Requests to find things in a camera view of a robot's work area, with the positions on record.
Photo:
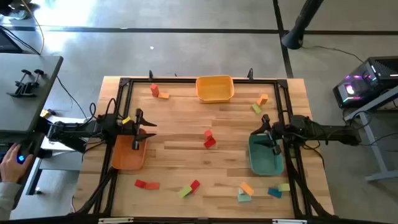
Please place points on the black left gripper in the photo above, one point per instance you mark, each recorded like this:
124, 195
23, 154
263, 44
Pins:
137, 130

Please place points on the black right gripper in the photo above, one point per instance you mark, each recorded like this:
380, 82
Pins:
275, 132

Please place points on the teal plastic bin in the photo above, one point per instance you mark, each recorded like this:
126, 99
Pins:
264, 161

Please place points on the long orange-red block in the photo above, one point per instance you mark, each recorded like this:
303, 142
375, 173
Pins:
154, 89

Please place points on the small red cube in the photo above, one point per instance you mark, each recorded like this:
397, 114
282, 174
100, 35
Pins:
208, 134

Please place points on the dark blue block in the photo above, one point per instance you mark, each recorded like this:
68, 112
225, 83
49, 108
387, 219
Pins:
275, 193

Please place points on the pale teal block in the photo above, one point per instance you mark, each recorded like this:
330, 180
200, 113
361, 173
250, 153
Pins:
244, 198

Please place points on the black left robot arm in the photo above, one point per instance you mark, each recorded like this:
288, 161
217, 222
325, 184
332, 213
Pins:
77, 132

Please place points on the person's forearm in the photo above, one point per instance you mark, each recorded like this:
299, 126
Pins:
7, 199

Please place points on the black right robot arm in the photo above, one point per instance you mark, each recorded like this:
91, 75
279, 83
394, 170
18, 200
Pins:
326, 132

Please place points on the yellow tape tag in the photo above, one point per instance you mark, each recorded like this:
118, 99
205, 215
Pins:
126, 120

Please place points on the orange plastic bin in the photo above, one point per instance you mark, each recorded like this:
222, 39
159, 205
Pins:
127, 157

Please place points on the light orange flat block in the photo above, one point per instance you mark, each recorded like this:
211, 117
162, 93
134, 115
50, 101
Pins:
163, 96

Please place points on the pale green cube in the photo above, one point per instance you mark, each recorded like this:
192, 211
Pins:
284, 187

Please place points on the black table edge clamp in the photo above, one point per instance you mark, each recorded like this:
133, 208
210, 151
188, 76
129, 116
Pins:
151, 75
250, 74

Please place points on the small white block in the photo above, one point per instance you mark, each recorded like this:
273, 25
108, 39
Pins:
240, 191

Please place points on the yellow plastic bin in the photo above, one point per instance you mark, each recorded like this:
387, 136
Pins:
214, 90

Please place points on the small yellow object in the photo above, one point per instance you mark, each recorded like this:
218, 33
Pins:
45, 113

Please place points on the black pole stand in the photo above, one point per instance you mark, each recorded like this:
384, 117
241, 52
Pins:
293, 37

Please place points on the computer tower with coloured lights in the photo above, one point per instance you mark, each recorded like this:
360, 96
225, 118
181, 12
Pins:
367, 84

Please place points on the black screw clamp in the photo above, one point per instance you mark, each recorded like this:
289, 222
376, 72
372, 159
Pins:
31, 87
19, 88

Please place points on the grey metal desk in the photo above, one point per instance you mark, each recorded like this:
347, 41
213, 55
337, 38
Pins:
381, 176

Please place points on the black computer mouse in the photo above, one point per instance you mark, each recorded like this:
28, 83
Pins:
21, 159

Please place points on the grey side table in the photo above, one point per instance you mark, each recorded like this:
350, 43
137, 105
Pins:
18, 105

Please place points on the dark computer desk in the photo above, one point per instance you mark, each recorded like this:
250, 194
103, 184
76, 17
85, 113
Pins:
9, 139

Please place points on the person's hand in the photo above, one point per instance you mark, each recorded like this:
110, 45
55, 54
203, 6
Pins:
12, 169

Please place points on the dark monitor screen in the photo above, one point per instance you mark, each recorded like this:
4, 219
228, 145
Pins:
7, 43

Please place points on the office chair base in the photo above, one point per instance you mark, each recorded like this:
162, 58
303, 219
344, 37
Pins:
9, 9

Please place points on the black aluminium table frame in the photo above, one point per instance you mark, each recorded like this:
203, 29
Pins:
186, 80

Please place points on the silver metal bracket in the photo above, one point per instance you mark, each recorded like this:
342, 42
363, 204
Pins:
289, 221
115, 220

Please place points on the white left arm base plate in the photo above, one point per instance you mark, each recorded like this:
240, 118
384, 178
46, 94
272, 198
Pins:
59, 161

